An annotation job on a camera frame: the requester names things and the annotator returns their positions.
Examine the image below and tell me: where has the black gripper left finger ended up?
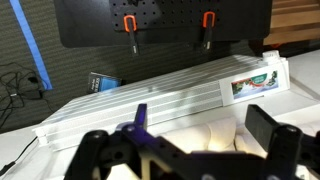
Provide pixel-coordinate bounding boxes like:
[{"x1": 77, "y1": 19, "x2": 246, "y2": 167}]
[{"x1": 116, "y1": 103, "x2": 158, "y2": 148}]

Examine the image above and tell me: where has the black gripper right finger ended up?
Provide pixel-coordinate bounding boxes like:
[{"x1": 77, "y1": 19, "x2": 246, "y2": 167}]
[{"x1": 244, "y1": 104, "x2": 304, "y2": 158}]

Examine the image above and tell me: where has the white tufted cushion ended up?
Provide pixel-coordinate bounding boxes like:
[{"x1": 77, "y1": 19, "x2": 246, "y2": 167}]
[{"x1": 96, "y1": 114, "x2": 320, "y2": 180}]

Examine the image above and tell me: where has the long white box with label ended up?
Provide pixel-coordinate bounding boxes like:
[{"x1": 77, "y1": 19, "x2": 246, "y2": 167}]
[{"x1": 32, "y1": 50, "x2": 291, "y2": 153}]

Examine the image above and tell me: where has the blue and black booklet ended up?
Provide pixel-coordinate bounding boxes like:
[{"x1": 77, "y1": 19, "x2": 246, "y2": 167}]
[{"x1": 87, "y1": 71, "x2": 122, "y2": 94}]

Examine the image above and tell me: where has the orange and black clamp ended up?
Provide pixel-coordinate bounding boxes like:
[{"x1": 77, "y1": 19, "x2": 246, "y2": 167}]
[
  {"x1": 123, "y1": 14, "x2": 140, "y2": 57},
  {"x1": 201, "y1": 10, "x2": 216, "y2": 53}
]

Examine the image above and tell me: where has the black pegboard panel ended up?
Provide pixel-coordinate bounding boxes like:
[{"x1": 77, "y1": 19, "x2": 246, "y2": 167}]
[{"x1": 53, "y1": 0, "x2": 273, "y2": 48}]

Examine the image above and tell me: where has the wooden slatted crate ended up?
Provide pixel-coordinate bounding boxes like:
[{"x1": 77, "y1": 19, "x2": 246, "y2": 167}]
[{"x1": 263, "y1": 0, "x2": 320, "y2": 46}]

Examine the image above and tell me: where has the blue tape strip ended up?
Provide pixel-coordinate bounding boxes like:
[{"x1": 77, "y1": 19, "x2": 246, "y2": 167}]
[{"x1": 9, "y1": 0, "x2": 54, "y2": 91}]

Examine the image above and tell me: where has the tangled black cable bundle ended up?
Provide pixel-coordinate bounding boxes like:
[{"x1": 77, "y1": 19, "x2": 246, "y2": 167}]
[{"x1": 0, "y1": 62, "x2": 54, "y2": 131}]

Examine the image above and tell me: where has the thin black cable with plug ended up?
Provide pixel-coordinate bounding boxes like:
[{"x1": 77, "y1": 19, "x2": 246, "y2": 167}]
[{"x1": 0, "y1": 136, "x2": 38, "y2": 177}]

